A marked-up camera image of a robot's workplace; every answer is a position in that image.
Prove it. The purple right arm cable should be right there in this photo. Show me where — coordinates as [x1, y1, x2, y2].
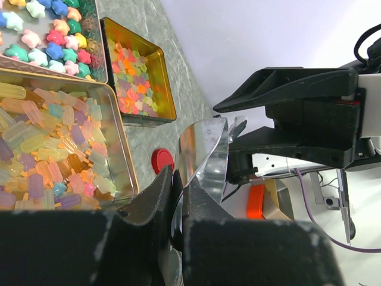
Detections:
[296, 167, 381, 254]

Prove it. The metal scoop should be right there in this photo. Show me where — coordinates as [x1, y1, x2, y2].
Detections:
[170, 117, 248, 286]

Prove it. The dark tin of gummy candies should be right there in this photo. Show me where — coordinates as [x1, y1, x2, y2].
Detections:
[101, 17, 177, 127]

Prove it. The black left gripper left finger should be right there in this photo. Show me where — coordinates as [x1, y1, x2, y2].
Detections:
[1, 166, 172, 285]

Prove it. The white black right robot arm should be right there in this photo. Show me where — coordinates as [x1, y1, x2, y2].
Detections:
[214, 26, 380, 176]

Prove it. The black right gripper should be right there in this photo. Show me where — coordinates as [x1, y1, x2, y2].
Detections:
[213, 67, 361, 169]

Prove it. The red jar lid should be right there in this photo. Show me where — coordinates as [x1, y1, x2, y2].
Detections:
[151, 148, 174, 175]

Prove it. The gold tin of popsicle candies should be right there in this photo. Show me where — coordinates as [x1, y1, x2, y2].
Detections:
[1, 69, 139, 210]

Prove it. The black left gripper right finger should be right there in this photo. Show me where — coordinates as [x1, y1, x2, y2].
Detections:
[182, 182, 344, 285]

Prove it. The pink tin of star candies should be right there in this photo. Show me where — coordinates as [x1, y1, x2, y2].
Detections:
[1, 1, 108, 83]

